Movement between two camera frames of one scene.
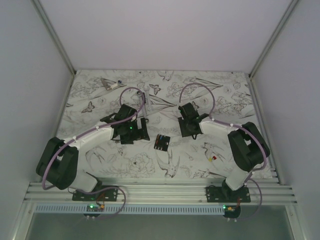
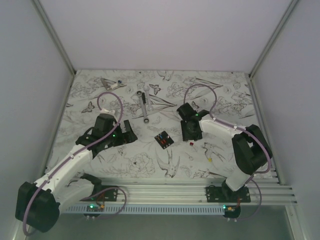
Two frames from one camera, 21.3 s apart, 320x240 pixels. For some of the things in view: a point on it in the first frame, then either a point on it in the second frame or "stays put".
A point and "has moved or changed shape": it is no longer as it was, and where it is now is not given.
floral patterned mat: [155, 96] stays put
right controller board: [231, 211] stays put
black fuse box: [162, 142] has moved or changed shape
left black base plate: [108, 195] stays put
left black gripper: [141, 134] -> [124, 137]
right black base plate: [216, 194] stays put
